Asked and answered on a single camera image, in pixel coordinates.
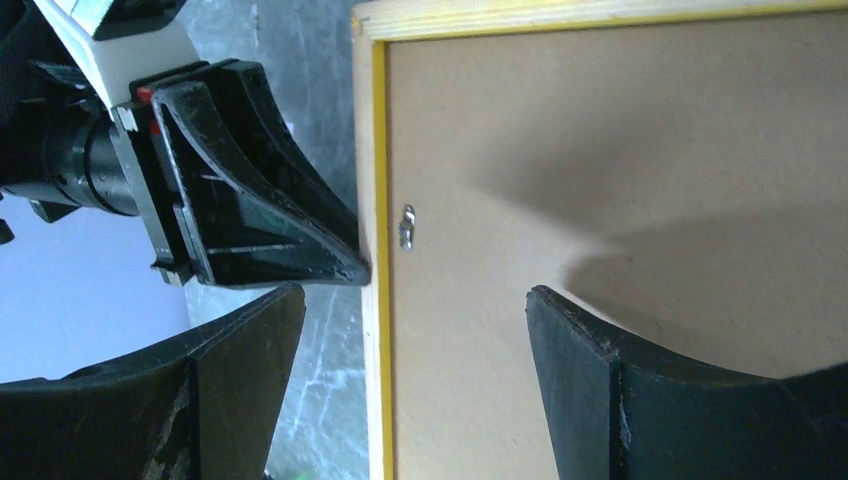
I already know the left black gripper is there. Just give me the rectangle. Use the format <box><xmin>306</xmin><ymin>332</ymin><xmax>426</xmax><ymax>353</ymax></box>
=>
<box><xmin>1</xmin><ymin>59</ymin><xmax>370</xmax><ymax>289</ymax></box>

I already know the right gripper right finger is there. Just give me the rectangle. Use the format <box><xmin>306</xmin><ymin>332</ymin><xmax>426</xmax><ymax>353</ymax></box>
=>
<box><xmin>526</xmin><ymin>286</ymin><xmax>847</xmax><ymax>479</ymax></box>

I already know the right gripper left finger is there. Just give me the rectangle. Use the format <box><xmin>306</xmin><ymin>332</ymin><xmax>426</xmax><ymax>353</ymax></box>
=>
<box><xmin>1</xmin><ymin>284</ymin><xmax>306</xmax><ymax>479</ymax></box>

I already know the yellow wooden picture frame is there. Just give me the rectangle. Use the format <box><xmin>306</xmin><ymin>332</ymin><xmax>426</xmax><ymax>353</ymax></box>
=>
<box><xmin>349</xmin><ymin>0</ymin><xmax>848</xmax><ymax>480</ymax></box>

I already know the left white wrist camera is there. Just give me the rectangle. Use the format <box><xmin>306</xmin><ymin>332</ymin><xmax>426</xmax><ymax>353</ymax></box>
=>
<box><xmin>35</xmin><ymin>0</ymin><xmax>199</xmax><ymax>109</ymax></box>

